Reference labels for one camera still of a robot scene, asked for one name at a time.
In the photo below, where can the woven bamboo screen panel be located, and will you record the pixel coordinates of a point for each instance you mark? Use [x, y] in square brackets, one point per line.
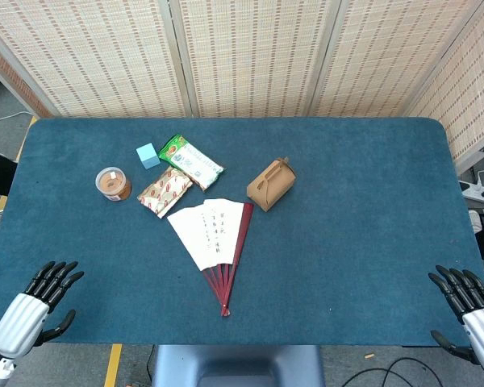
[472, 88]
[93, 56]
[254, 56]
[383, 56]

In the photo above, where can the blue felt table cover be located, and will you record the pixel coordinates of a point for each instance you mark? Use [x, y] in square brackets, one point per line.
[326, 250]

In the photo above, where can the green and white snack bag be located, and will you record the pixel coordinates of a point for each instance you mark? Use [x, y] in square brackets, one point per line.
[189, 161]

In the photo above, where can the red white folding fan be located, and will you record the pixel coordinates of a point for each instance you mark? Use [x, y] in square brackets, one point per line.
[209, 234]

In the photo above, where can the red and tan snack bag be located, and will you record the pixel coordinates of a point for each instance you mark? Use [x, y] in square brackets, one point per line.
[165, 191]

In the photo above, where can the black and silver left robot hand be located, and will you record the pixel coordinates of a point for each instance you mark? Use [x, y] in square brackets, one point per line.
[22, 318]

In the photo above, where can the light blue cube box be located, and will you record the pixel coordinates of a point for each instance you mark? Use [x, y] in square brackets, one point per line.
[148, 155]

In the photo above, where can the clear jar with orange contents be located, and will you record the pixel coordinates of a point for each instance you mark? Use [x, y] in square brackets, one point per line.
[113, 184]

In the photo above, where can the white power strip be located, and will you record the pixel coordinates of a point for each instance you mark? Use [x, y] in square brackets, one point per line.
[478, 192]

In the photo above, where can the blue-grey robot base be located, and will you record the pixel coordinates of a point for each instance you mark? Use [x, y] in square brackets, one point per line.
[238, 367]

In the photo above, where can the brown kraft paper carry box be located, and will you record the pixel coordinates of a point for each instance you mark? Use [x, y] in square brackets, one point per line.
[270, 187]

